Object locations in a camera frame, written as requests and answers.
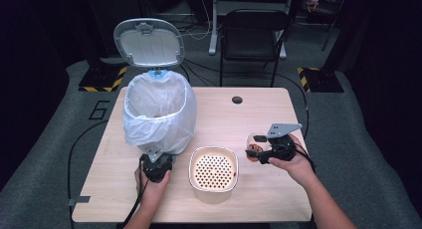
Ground grey tape strip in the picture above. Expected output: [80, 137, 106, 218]
[68, 195, 92, 207]

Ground bundle of black floor cables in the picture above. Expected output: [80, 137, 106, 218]
[178, 58, 220, 88]

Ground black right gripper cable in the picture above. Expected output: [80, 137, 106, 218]
[290, 143, 317, 173]

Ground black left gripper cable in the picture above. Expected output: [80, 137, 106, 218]
[118, 155, 148, 229]

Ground white grey pedal trash can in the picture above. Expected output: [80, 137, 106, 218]
[112, 17, 198, 163]

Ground person's left hand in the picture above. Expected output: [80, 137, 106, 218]
[134, 167, 172, 203]

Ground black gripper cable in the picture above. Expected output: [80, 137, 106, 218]
[290, 143, 317, 173]
[118, 155, 148, 229]

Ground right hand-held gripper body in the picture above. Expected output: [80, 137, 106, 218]
[258, 122, 304, 164]

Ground black hazard-striped stand base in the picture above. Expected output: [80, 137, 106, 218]
[297, 67, 344, 94]
[78, 65, 128, 93]

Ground white plastic trash bag liner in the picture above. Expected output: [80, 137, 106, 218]
[122, 70, 198, 155]

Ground cream perforated strainer basket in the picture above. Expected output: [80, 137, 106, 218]
[188, 146, 240, 203]

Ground person's right hand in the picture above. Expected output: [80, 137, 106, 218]
[268, 133, 317, 187]

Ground white floor cable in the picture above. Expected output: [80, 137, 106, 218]
[180, 0, 213, 43]

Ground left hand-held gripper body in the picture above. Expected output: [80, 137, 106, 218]
[138, 148, 174, 183]

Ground black folding chair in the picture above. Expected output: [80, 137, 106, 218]
[218, 8, 293, 88]

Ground black floor cable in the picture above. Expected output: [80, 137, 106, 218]
[67, 119, 109, 223]
[275, 73, 311, 141]

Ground grey floor mat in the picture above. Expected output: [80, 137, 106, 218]
[0, 23, 422, 229]

